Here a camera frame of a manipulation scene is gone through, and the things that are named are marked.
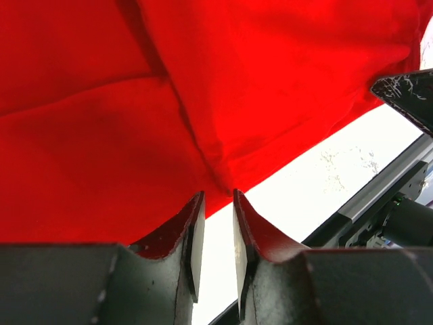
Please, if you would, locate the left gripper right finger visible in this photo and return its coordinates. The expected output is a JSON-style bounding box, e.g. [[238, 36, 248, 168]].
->
[[233, 190, 432, 324]]

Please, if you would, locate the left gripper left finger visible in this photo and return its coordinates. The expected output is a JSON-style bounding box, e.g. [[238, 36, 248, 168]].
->
[[1, 192, 205, 324]]

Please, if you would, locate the red t-shirt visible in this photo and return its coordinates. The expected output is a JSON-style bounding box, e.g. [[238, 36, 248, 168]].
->
[[1, 1, 432, 244]]

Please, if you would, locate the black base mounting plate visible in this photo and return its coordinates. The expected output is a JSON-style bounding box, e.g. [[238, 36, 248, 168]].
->
[[214, 136, 432, 324]]

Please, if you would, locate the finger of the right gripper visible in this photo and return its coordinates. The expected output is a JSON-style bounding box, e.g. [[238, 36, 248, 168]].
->
[[371, 69, 433, 137]]

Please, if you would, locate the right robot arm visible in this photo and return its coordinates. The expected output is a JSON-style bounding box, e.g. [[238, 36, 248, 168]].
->
[[371, 69, 432, 247]]

